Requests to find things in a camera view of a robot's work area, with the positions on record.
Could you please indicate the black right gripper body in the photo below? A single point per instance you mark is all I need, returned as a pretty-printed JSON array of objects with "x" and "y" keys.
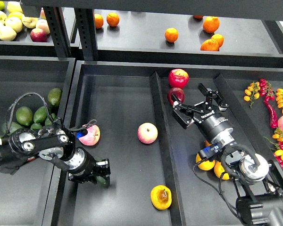
[{"x": 214, "y": 126}]

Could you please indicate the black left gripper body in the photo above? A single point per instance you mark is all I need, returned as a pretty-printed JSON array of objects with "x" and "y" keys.
[{"x": 81, "y": 166}]

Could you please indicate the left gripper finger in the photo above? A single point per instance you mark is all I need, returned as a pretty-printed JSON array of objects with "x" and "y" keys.
[{"x": 102, "y": 168}]

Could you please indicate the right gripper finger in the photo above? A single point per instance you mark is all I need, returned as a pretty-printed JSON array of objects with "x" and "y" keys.
[
  {"x": 182, "y": 113},
  {"x": 213, "y": 98}
]

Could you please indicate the dark green avocado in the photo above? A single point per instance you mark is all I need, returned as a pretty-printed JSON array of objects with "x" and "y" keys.
[{"x": 102, "y": 180}]

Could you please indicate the yellow pear brown stem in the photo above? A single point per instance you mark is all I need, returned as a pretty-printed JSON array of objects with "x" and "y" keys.
[{"x": 161, "y": 197}]

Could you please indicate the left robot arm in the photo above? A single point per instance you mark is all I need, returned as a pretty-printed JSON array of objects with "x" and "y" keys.
[{"x": 54, "y": 143}]

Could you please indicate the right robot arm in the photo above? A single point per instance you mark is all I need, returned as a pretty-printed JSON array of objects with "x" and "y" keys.
[{"x": 259, "y": 199}]

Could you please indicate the yellow pear middle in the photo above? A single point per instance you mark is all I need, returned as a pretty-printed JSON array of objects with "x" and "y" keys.
[{"x": 206, "y": 143}]

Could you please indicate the yellow pear left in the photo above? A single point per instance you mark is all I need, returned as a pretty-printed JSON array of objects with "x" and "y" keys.
[{"x": 206, "y": 165}]

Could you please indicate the green avocado top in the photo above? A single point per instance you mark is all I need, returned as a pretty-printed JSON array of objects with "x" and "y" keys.
[{"x": 54, "y": 96}]

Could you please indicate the dark avocado lying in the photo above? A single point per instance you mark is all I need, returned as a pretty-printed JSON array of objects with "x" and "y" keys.
[{"x": 14, "y": 126}]

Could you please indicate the dark red apple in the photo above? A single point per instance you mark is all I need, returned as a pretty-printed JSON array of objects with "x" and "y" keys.
[{"x": 178, "y": 92}]

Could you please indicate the pink apple left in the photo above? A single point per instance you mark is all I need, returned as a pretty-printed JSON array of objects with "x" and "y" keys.
[{"x": 92, "y": 136}]

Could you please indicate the pink apple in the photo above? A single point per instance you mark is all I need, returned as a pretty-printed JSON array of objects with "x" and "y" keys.
[
  {"x": 92, "y": 136},
  {"x": 147, "y": 133}
]

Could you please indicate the bright red apple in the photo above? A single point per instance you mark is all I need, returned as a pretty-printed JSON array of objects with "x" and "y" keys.
[{"x": 178, "y": 78}]

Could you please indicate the pink apple centre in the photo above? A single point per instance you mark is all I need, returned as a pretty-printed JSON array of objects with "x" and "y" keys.
[{"x": 147, "y": 133}]

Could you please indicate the orange cherry tomato vine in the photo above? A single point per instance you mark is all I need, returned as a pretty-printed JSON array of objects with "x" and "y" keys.
[{"x": 252, "y": 93}]

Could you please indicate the orange front right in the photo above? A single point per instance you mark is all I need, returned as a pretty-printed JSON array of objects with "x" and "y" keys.
[{"x": 210, "y": 45}]

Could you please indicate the black centre tray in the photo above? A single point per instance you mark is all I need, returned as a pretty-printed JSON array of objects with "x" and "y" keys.
[{"x": 121, "y": 97}]

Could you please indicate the black tray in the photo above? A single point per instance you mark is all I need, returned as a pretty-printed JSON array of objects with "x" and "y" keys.
[
  {"x": 121, "y": 97},
  {"x": 31, "y": 196}
]

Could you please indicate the orange small right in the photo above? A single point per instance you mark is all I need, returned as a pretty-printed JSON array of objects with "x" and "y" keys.
[{"x": 219, "y": 39}]

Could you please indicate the red chili pepper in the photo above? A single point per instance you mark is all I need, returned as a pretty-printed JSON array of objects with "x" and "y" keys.
[{"x": 273, "y": 120}]

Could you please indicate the black left tray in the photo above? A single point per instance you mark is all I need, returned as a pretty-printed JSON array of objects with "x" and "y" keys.
[{"x": 31, "y": 196}]

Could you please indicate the large orange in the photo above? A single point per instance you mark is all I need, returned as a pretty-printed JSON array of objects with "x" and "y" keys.
[{"x": 211, "y": 24}]

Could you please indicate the orange centre shelf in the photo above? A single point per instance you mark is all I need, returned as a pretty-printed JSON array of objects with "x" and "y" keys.
[{"x": 171, "y": 35}]

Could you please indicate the orange on shelf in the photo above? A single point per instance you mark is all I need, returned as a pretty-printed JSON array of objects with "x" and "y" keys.
[{"x": 113, "y": 19}]

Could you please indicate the red apple on shelf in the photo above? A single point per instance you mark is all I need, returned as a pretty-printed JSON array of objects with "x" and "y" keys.
[{"x": 38, "y": 35}]

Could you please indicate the pale yellow apple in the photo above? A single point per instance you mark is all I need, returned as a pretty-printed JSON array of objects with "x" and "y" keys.
[{"x": 7, "y": 33}]

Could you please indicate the orange behind post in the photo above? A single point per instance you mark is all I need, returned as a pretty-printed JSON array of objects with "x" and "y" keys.
[{"x": 99, "y": 21}]

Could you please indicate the black shelf post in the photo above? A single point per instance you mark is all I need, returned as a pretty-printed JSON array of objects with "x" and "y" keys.
[{"x": 87, "y": 32}]

